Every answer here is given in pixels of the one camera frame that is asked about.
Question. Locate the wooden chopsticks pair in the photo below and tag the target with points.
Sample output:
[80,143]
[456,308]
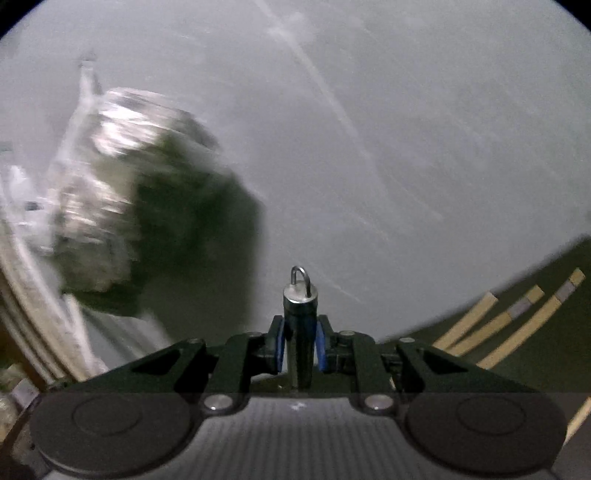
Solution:
[494,325]

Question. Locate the wooden chopstick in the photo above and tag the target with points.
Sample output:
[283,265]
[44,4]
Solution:
[581,417]
[466,321]
[531,323]

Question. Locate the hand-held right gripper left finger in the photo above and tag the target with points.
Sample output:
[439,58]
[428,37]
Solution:
[279,346]

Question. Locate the clear plastic bag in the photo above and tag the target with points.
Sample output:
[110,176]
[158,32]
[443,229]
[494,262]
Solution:
[161,207]

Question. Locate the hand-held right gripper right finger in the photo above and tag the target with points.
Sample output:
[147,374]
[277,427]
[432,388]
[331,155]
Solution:
[322,346]

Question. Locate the metal utensil with loop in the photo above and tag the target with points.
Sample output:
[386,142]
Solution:
[300,323]

